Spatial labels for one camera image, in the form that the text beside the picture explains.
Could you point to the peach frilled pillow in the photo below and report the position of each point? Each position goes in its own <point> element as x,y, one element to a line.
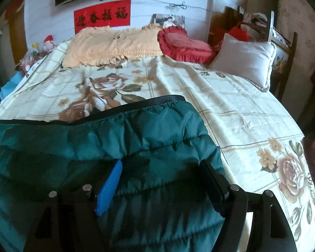
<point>107,44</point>

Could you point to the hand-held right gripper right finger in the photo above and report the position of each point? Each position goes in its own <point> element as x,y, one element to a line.
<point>212,183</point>

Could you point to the red wall banner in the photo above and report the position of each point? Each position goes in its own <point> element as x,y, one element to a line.
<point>102,15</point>

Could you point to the stuffed toy with red hat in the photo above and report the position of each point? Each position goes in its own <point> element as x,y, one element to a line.
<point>48,44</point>

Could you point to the red heart-shaped pillow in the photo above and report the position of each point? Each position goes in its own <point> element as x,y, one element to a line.
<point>183,44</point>

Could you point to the wooden chair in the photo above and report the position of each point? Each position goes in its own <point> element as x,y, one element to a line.
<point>287,57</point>

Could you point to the floral bed sheet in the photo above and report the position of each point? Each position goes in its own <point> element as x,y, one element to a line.
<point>225,97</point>

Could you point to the green puffer jacket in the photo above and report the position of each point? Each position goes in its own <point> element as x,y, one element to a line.
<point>147,136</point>

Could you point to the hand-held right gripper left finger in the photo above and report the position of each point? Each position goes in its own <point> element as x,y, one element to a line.
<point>109,186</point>

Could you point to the blue cloth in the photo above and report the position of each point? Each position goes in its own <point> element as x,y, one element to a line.
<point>11,84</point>

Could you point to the photo wall poster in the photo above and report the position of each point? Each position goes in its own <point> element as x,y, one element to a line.
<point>170,19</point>

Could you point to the red cloth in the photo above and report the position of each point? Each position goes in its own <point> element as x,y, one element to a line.
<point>239,34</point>

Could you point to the white pillow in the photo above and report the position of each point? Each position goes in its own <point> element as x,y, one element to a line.
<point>244,57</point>

